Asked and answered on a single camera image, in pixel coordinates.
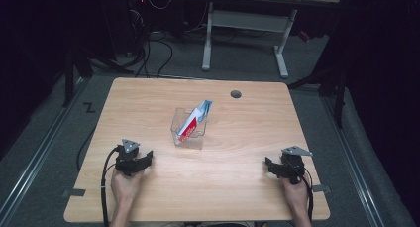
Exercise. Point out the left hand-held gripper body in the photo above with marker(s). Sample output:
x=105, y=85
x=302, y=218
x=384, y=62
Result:
x=127, y=161

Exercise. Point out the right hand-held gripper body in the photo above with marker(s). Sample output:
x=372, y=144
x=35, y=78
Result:
x=294, y=167

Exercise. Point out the clear plastic container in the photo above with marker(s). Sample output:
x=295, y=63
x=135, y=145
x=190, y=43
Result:
x=198, y=139

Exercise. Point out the white and blue toothpaste tube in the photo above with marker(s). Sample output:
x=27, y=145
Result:
x=194, y=119

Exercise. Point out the person's left hand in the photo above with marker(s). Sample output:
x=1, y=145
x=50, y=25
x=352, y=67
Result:
x=125, y=187

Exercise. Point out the person's right hand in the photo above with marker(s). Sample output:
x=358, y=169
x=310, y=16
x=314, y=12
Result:
x=297, y=197

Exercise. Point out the grey tape strip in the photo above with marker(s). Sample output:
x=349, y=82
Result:
x=321, y=188
x=74, y=192

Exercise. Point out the black metal stand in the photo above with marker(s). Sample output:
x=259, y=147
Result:
x=339, y=98
x=68, y=78

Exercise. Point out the white frame desk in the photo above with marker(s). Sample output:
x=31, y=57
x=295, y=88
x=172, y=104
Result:
x=247, y=20

